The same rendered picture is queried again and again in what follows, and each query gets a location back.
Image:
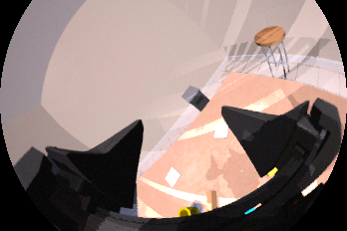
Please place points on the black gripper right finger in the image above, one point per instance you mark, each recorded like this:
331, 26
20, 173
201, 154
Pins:
263, 136

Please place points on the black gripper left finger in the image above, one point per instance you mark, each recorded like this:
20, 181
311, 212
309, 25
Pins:
110, 167

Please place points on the yellow rectangular block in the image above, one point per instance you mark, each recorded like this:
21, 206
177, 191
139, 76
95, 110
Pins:
272, 172

